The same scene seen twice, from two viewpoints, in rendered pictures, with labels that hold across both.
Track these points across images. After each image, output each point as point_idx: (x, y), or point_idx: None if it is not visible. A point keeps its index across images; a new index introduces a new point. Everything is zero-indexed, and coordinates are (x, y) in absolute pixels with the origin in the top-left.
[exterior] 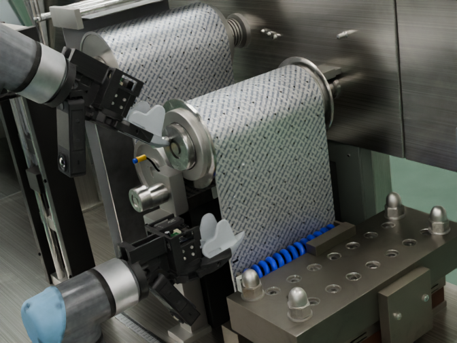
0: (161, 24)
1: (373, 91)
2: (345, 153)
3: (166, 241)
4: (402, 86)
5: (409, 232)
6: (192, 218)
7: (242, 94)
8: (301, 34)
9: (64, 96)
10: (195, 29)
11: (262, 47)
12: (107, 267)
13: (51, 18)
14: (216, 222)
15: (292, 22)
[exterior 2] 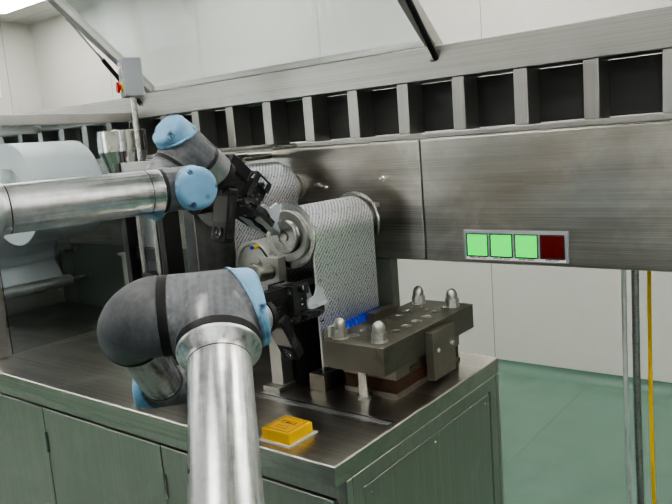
0: (254, 169)
1: (403, 215)
2: (379, 265)
3: (287, 290)
4: (424, 208)
5: (432, 308)
6: None
7: (325, 205)
8: (348, 182)
9: (228, 182)
10: (276, 175)
11: (315, 196)
12: None
13: None
14: (310, 291)
15: (341, 175)
